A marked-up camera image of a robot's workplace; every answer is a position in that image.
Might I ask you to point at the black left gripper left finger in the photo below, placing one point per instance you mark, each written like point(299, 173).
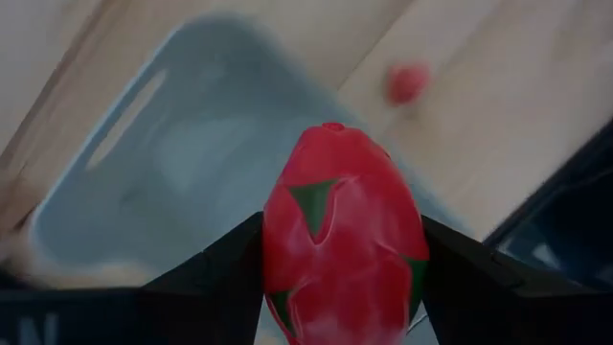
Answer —
point(215, 287)

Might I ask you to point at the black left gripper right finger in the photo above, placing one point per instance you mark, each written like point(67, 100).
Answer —
point(469, 287)

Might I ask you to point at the red dragon fruit toy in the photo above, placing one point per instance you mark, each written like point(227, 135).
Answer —
point(345, 239)

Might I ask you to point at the red toy strawberry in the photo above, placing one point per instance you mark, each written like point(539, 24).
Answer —
point(407, 84)

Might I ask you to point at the black table edge frame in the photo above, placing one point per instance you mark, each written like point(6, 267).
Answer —
point(551, 191)

